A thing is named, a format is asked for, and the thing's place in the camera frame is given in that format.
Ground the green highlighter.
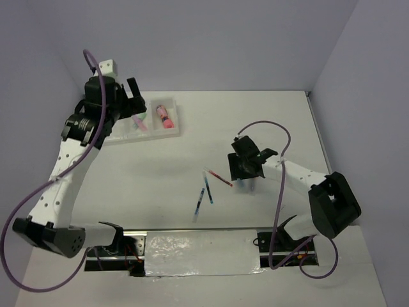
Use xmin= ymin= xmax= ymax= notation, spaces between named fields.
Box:
xmin=132 ymin=111 xmax=147 ymax=130

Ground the pink glue stick tube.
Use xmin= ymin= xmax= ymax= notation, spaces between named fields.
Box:
xmin=156 ymin=105 xmax=174 ymax=129

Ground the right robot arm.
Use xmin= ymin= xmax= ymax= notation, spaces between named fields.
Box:
xmin=228 ymin=136 xmax=362 ymax=250

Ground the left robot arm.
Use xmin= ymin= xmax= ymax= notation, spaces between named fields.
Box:
xmin=12 ymin=76 xmax=146 ymax=258

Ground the orange highlighter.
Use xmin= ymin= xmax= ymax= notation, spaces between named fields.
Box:
xmin=249 ymin=178 xmax=256 ymax=195

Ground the blue highlighter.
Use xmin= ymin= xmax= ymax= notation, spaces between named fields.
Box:
xmin=236 ymin=179 xmax=247 ymax=191

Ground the red gel pen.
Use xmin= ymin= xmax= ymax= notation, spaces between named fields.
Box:
xmin=204 ymin=167 xmax=233 ymax=187

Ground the teal gel pen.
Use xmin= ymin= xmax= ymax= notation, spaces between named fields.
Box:
xmin=202 ymin=171 xmax=214 ymax=204

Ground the white three-compartment tray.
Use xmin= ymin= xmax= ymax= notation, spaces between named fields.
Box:
xmin=104 ymin=97 xmax=180 ymax=146

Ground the dark blue gel pen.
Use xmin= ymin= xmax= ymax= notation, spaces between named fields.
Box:
xmin=192 ymin=187 xmax=205 ymax=223

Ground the silver foil cover plate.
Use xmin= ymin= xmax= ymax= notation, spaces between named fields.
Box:
xmin=144 ymin=230 xmax=262 ymax=277

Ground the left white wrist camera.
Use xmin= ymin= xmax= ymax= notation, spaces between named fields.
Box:
xmin=98 ymin=59 xmax=118 ymax=80

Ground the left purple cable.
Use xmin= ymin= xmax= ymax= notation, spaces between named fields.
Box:
xmin=0 ymin=49 xmax=108 ymax=292

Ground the purple cable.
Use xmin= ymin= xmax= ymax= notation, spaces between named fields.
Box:
xmin=235 ymin=120 xmax=339 ymax=279
xmin=0 ymin=49 xmax=108 ymax=292

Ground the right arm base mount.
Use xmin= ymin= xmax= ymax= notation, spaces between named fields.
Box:
xmin=252 ymin=216 xmax=318 ymax=268

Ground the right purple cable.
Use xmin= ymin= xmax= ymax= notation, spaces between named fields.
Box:
xmin=235 ymin=120 xmax=339 ymax=279

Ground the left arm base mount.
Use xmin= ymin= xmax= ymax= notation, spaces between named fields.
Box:
xmin=84 ymin=222 xmax=146 ymax=277

